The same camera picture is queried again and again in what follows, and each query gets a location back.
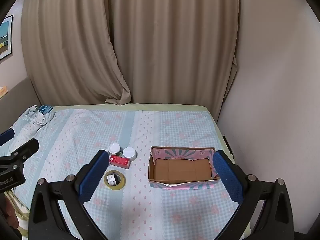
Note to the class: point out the crumpled pale blue cloth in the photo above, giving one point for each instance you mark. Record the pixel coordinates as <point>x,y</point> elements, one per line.
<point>37,118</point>

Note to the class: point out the brown cloth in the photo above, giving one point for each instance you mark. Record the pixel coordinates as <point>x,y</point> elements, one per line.
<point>7,211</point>

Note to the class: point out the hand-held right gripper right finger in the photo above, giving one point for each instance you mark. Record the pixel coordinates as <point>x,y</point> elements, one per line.
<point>228,177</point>

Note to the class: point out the framed wall picture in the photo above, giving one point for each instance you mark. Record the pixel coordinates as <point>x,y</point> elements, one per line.
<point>5,38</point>

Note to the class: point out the red carton box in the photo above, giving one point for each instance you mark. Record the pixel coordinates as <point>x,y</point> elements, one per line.
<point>119,161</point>

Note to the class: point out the clear tape roll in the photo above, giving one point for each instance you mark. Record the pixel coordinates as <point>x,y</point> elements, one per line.
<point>122,180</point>

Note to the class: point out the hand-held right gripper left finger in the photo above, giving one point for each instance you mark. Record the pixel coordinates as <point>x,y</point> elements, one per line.
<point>93,176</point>

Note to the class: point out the plain white jar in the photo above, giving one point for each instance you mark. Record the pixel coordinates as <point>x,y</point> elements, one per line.
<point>129,153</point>

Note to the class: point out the small black jar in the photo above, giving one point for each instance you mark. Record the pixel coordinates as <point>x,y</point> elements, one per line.
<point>113,180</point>

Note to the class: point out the small yellow object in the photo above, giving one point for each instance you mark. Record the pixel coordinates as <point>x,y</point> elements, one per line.
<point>2,91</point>

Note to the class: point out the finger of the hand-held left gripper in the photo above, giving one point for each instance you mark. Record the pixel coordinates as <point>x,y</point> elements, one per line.
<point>6,137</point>
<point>26,148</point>

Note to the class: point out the green label white jar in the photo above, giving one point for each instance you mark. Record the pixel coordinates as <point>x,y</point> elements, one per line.
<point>114,148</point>

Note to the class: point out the pale blue checked blanket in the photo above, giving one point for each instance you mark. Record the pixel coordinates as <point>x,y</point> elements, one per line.
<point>150,205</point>

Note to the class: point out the patterned cardboard box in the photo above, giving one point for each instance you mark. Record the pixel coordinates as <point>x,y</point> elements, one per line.
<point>180,170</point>

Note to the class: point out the blue checked pouch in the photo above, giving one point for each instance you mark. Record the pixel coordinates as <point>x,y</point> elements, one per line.
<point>45,109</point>

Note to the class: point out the beige curtain panel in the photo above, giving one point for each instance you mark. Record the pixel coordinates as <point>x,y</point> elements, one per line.
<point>175,42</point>
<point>65,42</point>

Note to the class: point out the grey padded headboard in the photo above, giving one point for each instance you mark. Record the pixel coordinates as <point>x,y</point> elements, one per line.
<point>17,97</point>

